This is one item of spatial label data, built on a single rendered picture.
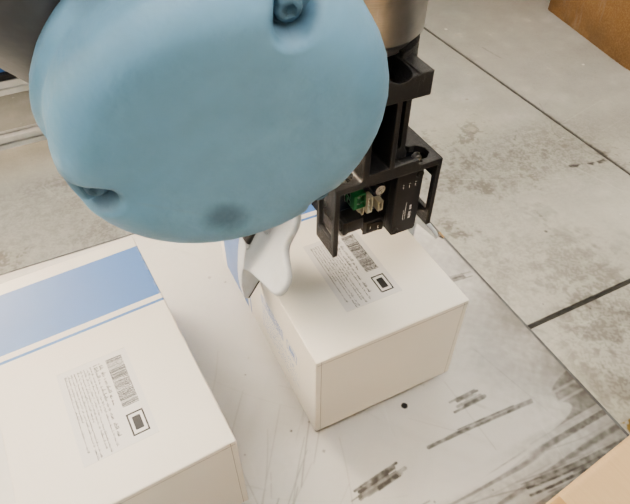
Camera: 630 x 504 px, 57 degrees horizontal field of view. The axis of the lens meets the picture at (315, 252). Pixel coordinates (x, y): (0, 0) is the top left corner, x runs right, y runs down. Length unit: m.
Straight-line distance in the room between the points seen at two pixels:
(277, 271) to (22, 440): 0.18
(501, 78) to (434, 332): 2.03
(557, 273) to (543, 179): 0.40
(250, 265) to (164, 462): 0.14
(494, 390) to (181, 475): 0.26
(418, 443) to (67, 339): 0.26
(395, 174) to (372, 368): 0.15
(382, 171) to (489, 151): 1.67
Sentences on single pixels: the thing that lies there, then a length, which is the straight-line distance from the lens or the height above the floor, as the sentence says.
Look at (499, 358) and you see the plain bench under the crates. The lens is 0.52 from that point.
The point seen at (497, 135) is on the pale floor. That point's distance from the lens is 2.06.
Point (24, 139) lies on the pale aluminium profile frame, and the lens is 1.95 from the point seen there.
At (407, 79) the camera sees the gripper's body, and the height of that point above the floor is 0.97.
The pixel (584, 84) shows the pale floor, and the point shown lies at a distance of 2.47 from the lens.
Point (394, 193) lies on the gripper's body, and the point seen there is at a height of 0.89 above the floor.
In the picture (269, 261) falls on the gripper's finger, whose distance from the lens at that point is 0.39.
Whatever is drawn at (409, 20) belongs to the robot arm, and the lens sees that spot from 0.30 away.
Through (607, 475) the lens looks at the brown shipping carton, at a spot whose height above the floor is 0.86.
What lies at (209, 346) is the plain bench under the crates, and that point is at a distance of 0.51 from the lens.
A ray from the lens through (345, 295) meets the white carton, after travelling 0.41.
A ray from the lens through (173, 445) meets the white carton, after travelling 0.37.
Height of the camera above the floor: 1.11
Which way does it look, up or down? 46 degrees down
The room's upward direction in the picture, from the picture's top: straight up
